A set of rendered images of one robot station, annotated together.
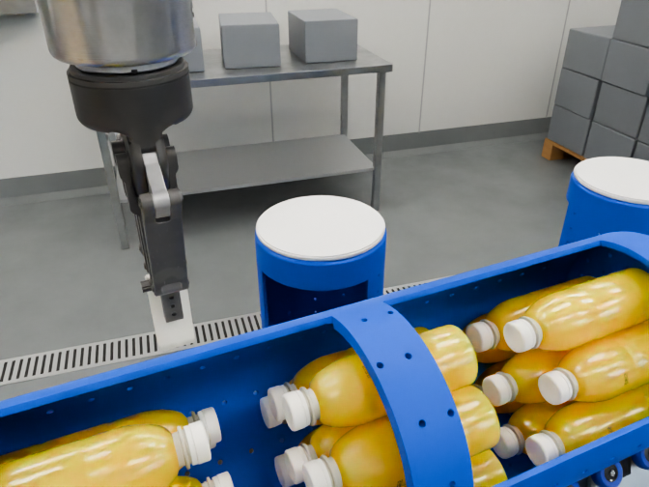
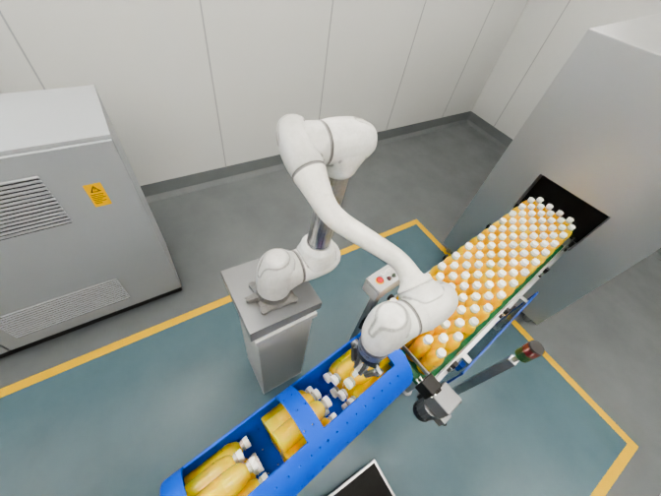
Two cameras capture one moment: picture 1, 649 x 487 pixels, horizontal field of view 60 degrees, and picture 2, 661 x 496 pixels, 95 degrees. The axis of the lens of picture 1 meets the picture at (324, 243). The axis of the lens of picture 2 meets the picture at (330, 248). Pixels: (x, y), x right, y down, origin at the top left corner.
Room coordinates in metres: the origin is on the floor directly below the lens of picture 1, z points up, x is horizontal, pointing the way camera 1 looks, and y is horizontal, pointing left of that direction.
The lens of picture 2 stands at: (0.61, -0.18, 2.35)
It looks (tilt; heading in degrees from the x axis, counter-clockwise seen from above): 51 degrees down; 156
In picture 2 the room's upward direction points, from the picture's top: 13 degrees clockwise
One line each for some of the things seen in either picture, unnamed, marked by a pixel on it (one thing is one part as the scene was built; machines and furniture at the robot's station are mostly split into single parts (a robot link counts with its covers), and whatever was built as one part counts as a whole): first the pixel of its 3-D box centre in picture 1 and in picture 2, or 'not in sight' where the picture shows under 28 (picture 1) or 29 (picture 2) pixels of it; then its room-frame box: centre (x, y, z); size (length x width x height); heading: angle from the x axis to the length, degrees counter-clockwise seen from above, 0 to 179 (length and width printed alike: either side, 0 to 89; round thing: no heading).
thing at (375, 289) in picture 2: not in sight; (384, 280); (-0.10, 0.48, 1.05); 0.20 x 0.10 x 0.10; 114
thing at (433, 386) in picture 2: not in sight; (427, 386); (0.42, 0.54, 0.95); 0.10 x 0.07 x 0.10; 24
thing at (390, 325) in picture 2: not in sight; (389, 325); (0.36, 0.14, 1.67); 0.13 x 0.11 x 0.16; 105
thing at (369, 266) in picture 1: (322, 377); not in sight; (1.06, 0.01, 0.59); 0.28 x 0.28 x 0.88
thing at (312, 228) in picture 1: (321, 225); not in sight; (1.06, 0.01, 1.03); 0.28 x 0.28 x 0.01
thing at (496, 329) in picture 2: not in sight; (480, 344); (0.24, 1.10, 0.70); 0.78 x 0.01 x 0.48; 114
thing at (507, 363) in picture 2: not in sight; (456, 390); (0.42, 0.91, 0.55); 0.04 x 0.04 x 1.10; 24
